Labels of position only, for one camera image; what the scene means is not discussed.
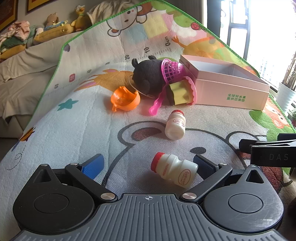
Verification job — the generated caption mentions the white crumpled cloth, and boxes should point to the white crumpled cloth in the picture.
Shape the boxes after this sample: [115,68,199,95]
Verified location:
[89,0,148,24]

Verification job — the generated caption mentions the tall white flower pot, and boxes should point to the tall white flower pot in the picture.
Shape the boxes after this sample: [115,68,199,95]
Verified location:
[276,53,296,110]

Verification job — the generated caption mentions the white-capped yogurt drink bottle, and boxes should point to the white-capped yogurt drink bottle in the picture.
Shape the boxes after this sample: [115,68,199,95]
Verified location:
[165,110,186,140]

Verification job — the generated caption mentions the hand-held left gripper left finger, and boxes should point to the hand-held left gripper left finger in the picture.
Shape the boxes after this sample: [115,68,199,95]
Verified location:
[24,153,118,204]

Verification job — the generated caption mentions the yellow duck plush toy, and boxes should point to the yellow duck plush toy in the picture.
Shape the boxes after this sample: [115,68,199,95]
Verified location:
[70,6,93,32]

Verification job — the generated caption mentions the black framed window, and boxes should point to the black framed window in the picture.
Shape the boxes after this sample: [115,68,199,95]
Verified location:
[206,0,296,90]

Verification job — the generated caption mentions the beige covered sofa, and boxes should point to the beige covered sofa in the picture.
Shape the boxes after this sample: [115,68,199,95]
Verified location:
[0,31,93,137]

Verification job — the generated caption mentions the pile of clothes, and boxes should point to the pile of clothes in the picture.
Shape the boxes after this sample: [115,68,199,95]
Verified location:
[0,20,31,51]

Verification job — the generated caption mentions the brown bear plush toy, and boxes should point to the brown bear plush toy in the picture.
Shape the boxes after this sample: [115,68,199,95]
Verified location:
[45,13,60,27]

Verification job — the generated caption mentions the cartoon printed play mat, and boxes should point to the cartoon printed play mat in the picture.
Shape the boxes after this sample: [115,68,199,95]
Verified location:
[0,0,296,234]

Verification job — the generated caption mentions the pink plastic toy basket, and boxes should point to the pink plastic toy basket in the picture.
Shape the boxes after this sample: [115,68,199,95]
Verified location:
[161,59,192,84]

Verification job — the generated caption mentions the pink cardboard box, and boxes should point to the pink cardboard box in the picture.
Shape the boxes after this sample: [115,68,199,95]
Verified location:
[179,54,271,110]

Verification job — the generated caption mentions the orange plastic toy pot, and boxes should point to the orange plastic toy pot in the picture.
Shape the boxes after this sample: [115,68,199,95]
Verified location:
[110,86,141,112]

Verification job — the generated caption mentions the yellow cushion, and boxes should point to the yellow cushion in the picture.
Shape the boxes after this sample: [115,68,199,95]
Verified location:
[0,44,26,59]

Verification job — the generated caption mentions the black plush toy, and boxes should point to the black plush toy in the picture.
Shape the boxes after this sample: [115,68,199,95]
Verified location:
[128,56,169,98]

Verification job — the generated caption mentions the red-capped yogurt drink bottle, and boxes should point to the red-capped yogurt drink bottle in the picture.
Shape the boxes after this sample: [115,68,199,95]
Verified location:
[151,152,199,186]

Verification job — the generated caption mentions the framed wall picture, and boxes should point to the framed wall picture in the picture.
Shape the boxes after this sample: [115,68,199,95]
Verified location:
[26,0,55,13]
[0,0,18,30]

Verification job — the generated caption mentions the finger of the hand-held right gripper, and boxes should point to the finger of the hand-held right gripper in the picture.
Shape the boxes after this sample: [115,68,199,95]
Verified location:
[239,138,278,153]

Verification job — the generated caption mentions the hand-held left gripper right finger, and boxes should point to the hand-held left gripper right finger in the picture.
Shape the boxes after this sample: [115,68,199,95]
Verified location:
[181,154,270,204]

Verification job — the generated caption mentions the pink plastic toy spoon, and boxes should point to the pink plastic toy spoon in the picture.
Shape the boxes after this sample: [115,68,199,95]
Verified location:
[149,89,168,116]

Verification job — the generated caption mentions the pink toy fries holder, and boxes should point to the pink toy fries holder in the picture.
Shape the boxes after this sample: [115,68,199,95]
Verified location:
[165,76,197,106]

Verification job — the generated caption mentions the long yellow plush toy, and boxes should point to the long yellow plush toy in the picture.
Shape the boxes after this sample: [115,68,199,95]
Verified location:
[32,23,77,45]

